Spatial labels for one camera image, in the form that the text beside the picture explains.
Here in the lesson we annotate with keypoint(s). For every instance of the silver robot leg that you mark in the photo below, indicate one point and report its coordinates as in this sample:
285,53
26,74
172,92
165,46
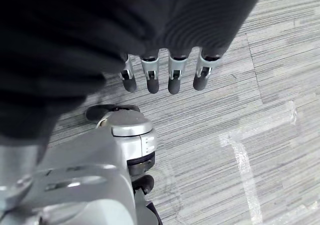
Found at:
100,155

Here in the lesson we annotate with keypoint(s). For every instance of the clear floor tape strip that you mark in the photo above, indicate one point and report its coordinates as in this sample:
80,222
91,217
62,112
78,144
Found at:
262,123
246,175

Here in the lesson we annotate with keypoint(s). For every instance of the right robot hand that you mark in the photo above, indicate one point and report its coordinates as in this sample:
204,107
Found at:
100,22

